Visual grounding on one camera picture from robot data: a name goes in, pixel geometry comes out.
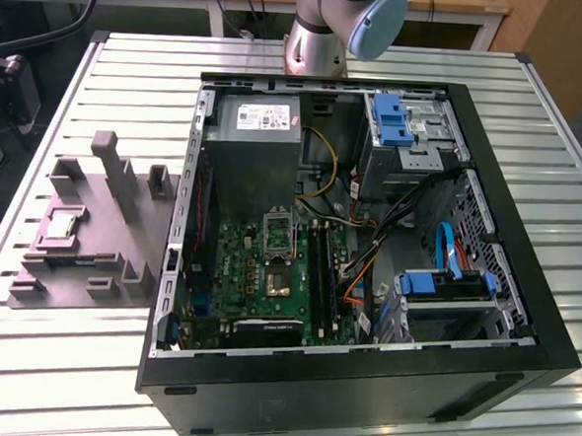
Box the orange yellow wire bundle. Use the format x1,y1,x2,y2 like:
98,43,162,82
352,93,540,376
341,260,386,314

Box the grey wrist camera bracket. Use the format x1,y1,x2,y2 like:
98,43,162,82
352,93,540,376
0,53,34,83

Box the silver CPU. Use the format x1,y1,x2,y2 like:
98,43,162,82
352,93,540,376
40,209,81,242

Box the grey metal drive cage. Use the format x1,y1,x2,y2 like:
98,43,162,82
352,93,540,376
371,263,536,353
355,90,476,209

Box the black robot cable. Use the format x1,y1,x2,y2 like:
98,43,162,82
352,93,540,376
0,0,105,63

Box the green motherboard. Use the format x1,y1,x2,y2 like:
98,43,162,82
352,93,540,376
177,210,374,355

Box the black cable bundle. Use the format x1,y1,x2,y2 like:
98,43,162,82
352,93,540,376
338,160,462,284

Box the wooden cabinet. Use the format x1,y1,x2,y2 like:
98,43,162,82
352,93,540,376
487,0,582,123

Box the grey white wire bundle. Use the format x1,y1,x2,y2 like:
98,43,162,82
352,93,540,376
293,195,380,230

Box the grey parts rack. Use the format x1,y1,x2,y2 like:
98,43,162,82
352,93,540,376
6,124,186,321

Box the grey power supply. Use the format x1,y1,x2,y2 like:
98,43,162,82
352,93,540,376
197,87,309,221

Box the wooden desk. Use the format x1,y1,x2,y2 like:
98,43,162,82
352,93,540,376
97,0,514,57

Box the black graphics card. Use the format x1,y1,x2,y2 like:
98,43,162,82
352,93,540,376
230,315,305,352

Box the black RAM slot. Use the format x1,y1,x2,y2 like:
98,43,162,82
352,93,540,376
303,221,330,337
309,222,335,335
318,222,344,333

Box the CPU socket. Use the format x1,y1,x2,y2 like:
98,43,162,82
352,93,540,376
263,264,297,301

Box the blue SATA cable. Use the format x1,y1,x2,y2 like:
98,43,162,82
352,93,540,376
432,220,469,283

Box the blue disk carrier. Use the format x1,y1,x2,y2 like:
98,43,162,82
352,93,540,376
397,265,497,305
367,91,419,150

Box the red black twisted wire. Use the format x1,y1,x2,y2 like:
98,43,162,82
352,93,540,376
190,171,212,269

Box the black PC case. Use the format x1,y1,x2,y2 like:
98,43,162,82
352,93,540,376
131,63,582,436

